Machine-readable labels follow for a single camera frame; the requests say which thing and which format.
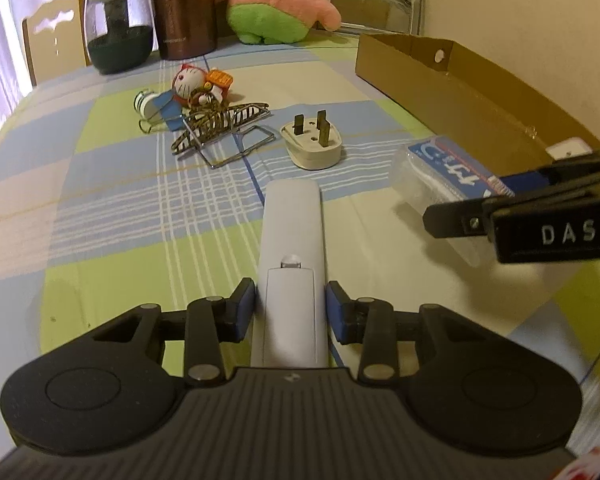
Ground white plug adapter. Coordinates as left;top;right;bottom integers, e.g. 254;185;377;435
279;110;344;171

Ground clear box with blue label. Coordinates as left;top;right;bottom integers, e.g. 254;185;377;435
391;135;516;267

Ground cardboard box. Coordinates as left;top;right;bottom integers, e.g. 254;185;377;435
355;32;600;176

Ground red cat figurine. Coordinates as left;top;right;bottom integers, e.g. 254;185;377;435
172;62;232;108

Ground blue binder clip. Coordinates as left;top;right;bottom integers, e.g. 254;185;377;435
139;92;190;134

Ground small white green bottle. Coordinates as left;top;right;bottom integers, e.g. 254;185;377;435
132;89;161;118

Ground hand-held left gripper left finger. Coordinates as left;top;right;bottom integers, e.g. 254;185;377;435
87;278;257;387

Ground brown thermos flask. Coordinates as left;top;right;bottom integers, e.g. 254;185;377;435
149;0;218;60

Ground wooden chair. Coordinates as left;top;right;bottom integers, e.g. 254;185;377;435
21;0;91;86

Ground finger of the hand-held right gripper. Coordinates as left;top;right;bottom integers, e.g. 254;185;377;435
500;146;600;201
422;199;496;239

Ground red white printed packet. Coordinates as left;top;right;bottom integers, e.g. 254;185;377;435
550;442;600;480

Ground pink starfish plush toy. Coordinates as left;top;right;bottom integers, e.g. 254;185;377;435
214;0;342;45

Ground checked tablecloth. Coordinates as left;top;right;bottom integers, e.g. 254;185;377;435
0;27;600;461

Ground purple curtain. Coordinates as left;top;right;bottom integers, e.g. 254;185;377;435
0;0;153;148

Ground small white box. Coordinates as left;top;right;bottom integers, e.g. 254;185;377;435
545;137;594;161

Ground glass picture frame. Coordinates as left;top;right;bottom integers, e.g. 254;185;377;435
322;0;425;36

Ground glass jar dark contents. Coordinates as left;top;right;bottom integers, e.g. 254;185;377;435
78;0;155;76

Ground white remote control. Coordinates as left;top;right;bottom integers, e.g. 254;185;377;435
250;180;330;368

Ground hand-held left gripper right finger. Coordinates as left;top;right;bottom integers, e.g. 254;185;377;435
326;280;486;388

